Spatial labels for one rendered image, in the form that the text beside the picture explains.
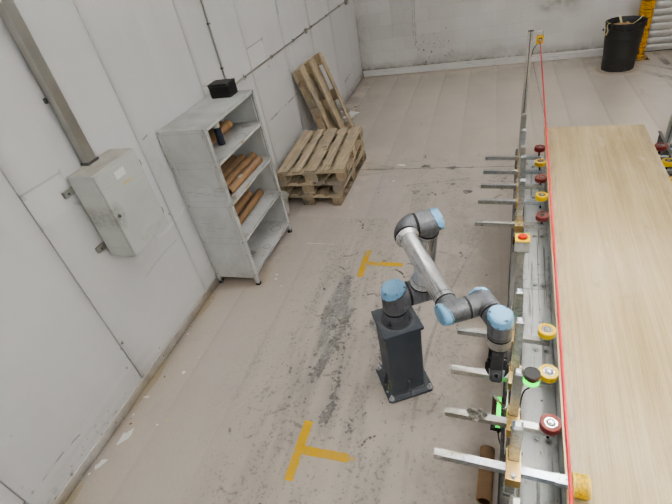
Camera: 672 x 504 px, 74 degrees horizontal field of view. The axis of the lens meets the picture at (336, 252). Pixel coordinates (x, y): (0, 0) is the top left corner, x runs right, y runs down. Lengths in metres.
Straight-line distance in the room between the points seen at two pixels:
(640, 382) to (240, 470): 2.23
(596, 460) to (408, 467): 1.23
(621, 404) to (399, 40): 8.17
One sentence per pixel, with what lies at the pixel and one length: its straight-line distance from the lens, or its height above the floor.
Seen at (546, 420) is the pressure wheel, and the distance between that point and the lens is 2.06.
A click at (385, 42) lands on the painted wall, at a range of 9.52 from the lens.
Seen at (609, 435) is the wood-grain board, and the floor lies 0.90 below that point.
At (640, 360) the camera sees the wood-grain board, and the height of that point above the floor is 0.90.
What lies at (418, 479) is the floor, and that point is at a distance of 2.90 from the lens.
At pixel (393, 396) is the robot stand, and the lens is 3.16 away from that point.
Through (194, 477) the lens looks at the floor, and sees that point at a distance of 3.24.
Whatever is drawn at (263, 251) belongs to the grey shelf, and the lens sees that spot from 4.46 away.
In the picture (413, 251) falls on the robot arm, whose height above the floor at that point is 1.39.
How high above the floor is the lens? 2.61
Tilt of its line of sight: 36 degrees down
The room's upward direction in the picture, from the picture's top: 12 degrees counter-clockwise
